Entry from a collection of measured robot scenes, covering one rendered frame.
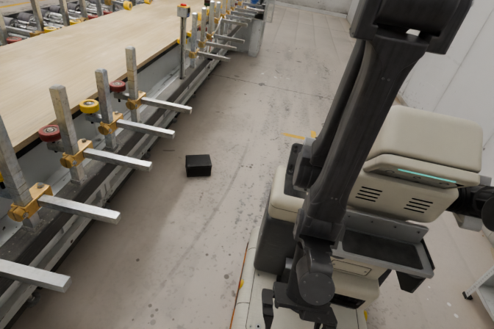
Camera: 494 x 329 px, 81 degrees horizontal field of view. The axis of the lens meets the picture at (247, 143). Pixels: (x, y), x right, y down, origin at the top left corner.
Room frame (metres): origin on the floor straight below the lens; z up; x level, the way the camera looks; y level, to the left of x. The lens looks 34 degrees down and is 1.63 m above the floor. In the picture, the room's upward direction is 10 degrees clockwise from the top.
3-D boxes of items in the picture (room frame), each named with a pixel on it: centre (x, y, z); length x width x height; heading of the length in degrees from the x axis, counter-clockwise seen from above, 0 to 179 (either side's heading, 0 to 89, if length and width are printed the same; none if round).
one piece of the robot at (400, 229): (0.54, -0.39, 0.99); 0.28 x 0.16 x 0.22; 86
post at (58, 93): (0.86, 0.67, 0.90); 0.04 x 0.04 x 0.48; 86
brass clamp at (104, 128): (1.13, 0.65, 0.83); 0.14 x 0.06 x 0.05; 176
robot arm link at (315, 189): (0.38, -0.16, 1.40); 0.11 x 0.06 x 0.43; 86
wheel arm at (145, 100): (1.39, 0.55, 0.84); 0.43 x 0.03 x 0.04; 86
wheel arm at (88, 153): (0.89, 0.58, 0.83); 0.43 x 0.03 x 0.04; 86
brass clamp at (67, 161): (0.88, 0.67, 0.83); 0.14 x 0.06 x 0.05; 176
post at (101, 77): (1.11, 0.65, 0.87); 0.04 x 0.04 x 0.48; 86
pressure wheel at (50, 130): (0.91, 0.78, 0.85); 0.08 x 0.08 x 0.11
